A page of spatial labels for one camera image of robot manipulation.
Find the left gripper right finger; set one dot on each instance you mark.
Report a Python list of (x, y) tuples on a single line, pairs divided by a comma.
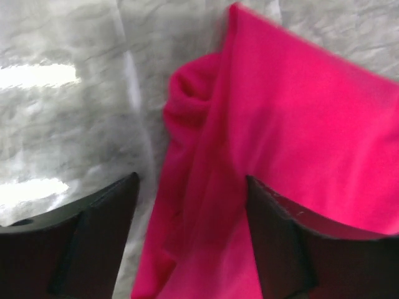
[(302, 254)]

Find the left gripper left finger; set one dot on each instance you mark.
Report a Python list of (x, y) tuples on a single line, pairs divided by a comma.
[(74, 251)]

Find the magenta t shirt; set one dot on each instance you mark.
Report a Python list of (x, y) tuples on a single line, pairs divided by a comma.
[(316, 128)]

